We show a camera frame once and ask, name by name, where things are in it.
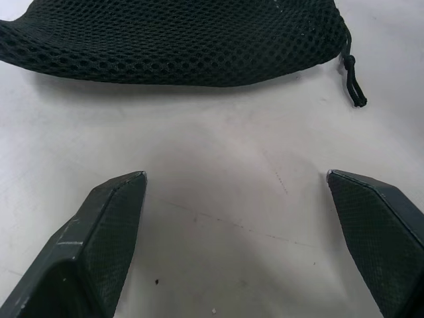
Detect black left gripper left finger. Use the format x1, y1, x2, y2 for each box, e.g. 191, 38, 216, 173
0, 170, 148, 318

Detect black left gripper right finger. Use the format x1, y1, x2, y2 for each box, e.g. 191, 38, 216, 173
325, 169, 424, 318

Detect black mesh drawstring bag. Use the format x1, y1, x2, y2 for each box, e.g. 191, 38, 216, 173
0, 0, 349, 87

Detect black drawstring cord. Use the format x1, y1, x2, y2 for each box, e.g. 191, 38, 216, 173
338, 28, 368, 108

